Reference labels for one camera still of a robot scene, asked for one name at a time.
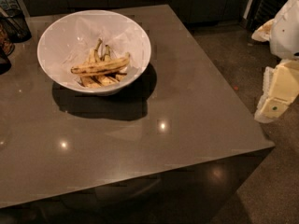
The dark cabinet with vent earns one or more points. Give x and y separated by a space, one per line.
258 12

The black wire basket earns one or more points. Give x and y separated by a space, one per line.
15 25

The white paper liner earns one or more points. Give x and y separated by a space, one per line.
94 51

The dark object at left edge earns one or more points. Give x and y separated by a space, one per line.
6 48

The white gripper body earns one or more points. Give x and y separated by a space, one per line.
286 32

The white bowl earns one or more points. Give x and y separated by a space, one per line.
68 41

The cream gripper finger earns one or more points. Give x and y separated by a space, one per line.
280 89

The spotted yellow banana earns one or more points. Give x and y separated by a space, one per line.
101 68

